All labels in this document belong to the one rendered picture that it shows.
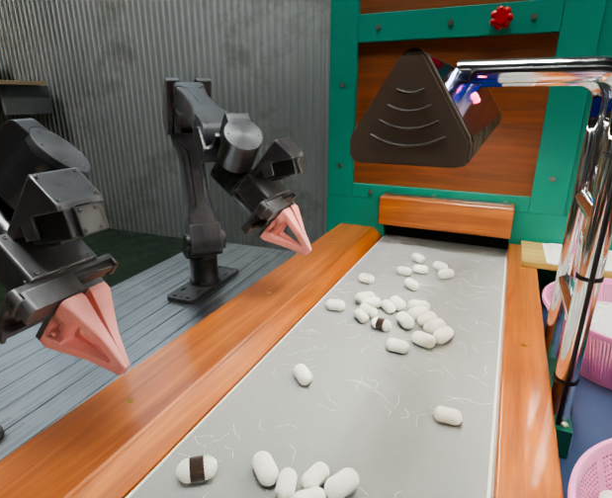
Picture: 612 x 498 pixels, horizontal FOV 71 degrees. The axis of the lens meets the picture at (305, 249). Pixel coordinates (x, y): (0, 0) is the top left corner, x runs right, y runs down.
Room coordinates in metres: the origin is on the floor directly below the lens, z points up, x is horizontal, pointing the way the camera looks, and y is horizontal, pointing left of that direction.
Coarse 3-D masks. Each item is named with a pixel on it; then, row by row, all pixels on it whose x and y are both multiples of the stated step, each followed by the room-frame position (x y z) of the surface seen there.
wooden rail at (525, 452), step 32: (512, 256) 0.87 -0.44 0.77; (512, 288) 0.70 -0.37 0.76; (512, 320) 0.58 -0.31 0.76; (512, 352) 0.50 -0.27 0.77; (544, 352) 0.50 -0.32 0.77; (512, 384) 0.43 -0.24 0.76; (544, 384) 0.43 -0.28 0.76; (512, 416) 0.37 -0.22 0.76; (544, 416) 0.37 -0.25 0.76; (512, 448) 0.33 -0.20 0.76; (544, 448) 0.33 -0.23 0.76; (512, 480) 0.29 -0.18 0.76; (544, 480) 0.29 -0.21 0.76
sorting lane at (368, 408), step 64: (384, 256) 0.94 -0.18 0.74; (448, 256) 0.94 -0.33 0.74; (320, 320) 0.63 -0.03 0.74; (448, 320) 0.63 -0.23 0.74; (256, 384) 0.46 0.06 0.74; (320, 384) 0.46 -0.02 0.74; (384, 384) 0.46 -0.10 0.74; (448, 384) 0.46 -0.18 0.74; (192, 448) 0.36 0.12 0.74; (256, 448) 0.36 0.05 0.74; (320, 448) 0.36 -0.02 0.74; (384, 448) 0.36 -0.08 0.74; (448, 448) 0.36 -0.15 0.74
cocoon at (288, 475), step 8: (280, 472) 0.31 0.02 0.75; (288, 472) 0.31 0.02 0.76; (296, 472) 0.31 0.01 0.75; (280, 480) 0.30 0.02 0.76; (288, 480) 0.30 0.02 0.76; (296, 480) 0.31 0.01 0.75; (280, 488) 0.29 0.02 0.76; (288, 488) 0.29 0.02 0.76; (280, 496) 0.29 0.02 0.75; (288, 496) 0.29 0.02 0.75
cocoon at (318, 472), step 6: (318, 462) 0.32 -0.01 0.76; (312, 468) 0.31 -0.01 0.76; (318, 468) 0.31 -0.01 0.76; (324, 468) 0.31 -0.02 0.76; (306, 474) 0.31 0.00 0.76; (312, 474) 0.31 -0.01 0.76; (318, 474) 0.31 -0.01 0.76; (324, 474) 0.31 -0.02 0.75; (306, 480) 0.30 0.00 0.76; (312, 480) 0.30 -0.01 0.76; (318, 480) 0.30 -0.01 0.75; (324, 480) 0.31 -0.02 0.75; (306, 486) 0.30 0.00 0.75; (312, 486) 0.30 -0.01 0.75; (318, 486) 0.30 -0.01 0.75
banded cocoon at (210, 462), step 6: (204, 456) 0.32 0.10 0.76; (210, 456) 0.32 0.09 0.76; (180, 462) 0.32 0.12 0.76; (186, 462) 0.32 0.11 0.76; (204, 462) 0.32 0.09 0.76; (210, 462) 0.32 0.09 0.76; (216, 462) 0.32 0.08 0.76; (180, 468) 0.31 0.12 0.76; (186, 468) 0.31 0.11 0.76; (204, 468) 0.31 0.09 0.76; (210, 468) 0.31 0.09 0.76; (216, 468) 0.32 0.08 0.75; (180, 474) 0.31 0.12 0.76; (186, 474) 0.31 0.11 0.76; (210, 474) 0.31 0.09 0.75; (180, 480) 0.31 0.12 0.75; (186, 480) 0.31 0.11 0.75
